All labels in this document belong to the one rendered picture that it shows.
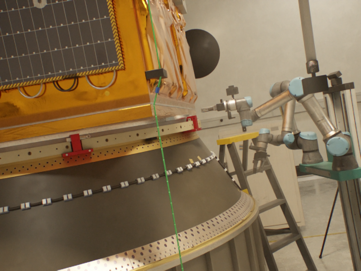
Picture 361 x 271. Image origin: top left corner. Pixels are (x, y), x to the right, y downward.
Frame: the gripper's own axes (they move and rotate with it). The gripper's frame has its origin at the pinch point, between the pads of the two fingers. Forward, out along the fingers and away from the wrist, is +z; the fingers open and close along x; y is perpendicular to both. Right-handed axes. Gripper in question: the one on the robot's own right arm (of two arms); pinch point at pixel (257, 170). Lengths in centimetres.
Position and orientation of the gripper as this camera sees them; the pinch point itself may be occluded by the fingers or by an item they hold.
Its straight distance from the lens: 323.0
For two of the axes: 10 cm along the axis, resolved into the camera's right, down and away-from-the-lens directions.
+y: 9.6, 2.3, 1.8
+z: -2.0, 9.7, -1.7
